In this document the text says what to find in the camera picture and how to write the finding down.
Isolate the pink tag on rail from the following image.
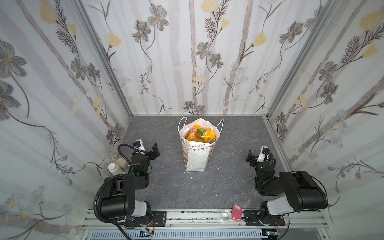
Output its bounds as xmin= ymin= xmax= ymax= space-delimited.
xmin=232 ymin=204 xmax=243 ymax=222

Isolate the white paper gift bag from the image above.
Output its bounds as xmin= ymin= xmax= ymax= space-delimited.
xmin=178 ymin=117 xmax=224 ymax=172

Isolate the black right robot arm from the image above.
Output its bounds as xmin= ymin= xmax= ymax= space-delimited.
xmin=244 ymin=147 xmax=328 ymax=226

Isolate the yellow snack box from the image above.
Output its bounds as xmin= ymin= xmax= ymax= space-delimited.
xmin=187 ymin=125 xmax=216 ymax=144

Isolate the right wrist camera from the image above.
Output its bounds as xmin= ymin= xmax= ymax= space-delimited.
xmin=257 ymin=146 xmax=270 ymax=163

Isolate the white round knob on rail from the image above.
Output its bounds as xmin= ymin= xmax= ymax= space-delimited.
xmin=221 ymin=210 xmax=232 ymax=222

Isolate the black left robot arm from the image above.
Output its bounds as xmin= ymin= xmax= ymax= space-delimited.
xmin=93 ymin=140 xmax=160 ymax=229

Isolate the white plastic bottle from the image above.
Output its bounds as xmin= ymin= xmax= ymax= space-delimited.
xmin=108 ymin=163 xmax=124 ymax=176

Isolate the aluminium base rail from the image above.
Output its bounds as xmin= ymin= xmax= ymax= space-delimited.
xmin=78 ymin=207 xmax=328 ymax=240

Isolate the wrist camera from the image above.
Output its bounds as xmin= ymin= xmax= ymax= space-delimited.
xmin=133 ymin=139 xmax=146 ymax=155
xmin=257 ymin=146 xmax=270 ymax=163

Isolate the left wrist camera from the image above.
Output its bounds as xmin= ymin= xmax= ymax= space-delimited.
xmin=133 ymin=139 xmax=146 ymax=155

